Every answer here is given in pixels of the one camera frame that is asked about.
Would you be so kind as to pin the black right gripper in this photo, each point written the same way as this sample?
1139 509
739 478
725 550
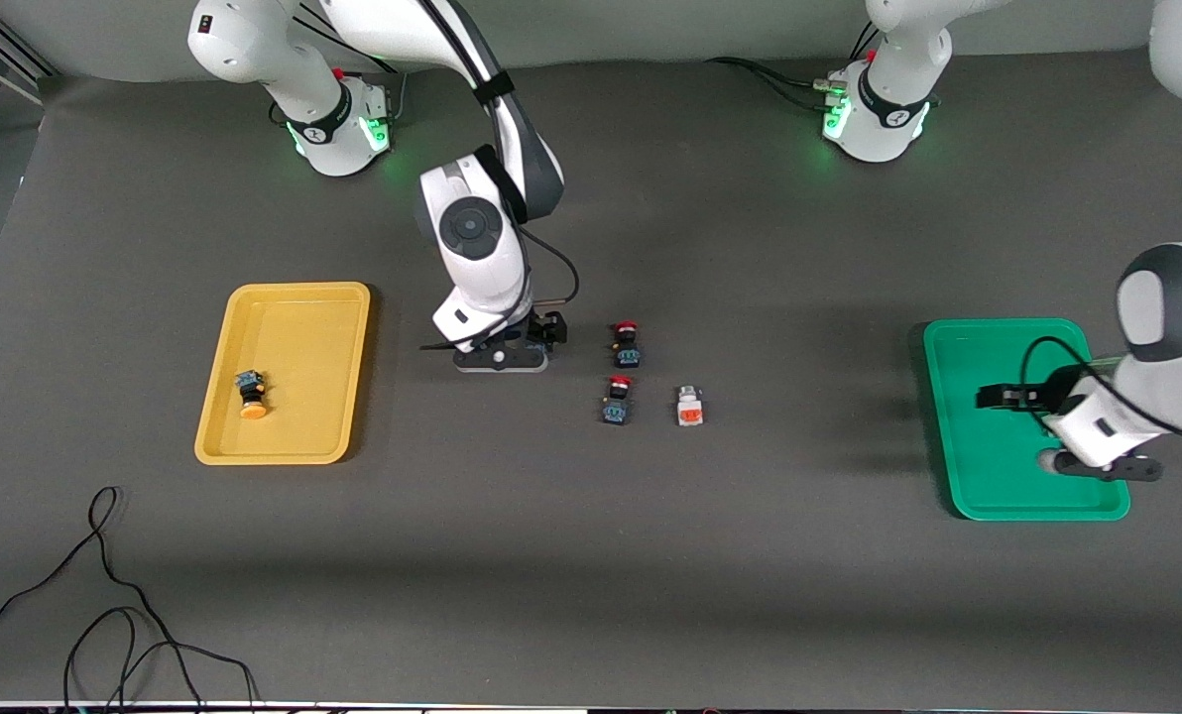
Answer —
535 328

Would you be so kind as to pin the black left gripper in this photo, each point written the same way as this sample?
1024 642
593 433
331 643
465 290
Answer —
1039 396

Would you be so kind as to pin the white push button orange block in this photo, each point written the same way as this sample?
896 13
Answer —
689 407

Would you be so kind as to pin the black push button yellow cap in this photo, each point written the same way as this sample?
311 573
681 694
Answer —
251 394

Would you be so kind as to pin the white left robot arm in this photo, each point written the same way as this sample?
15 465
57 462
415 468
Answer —
1176 397

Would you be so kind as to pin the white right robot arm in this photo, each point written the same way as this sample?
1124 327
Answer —
472 268

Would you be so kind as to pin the green plastic tray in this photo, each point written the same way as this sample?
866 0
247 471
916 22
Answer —
988 466

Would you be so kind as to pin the black push button red cap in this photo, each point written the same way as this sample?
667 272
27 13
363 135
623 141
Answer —
618 402
628 344

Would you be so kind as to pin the yellow plastic tray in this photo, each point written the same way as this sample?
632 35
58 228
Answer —
303 337

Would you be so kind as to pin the dark grey table mat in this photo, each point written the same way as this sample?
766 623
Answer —
591 595

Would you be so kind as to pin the aluminium frame rail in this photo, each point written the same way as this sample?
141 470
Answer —
6 61

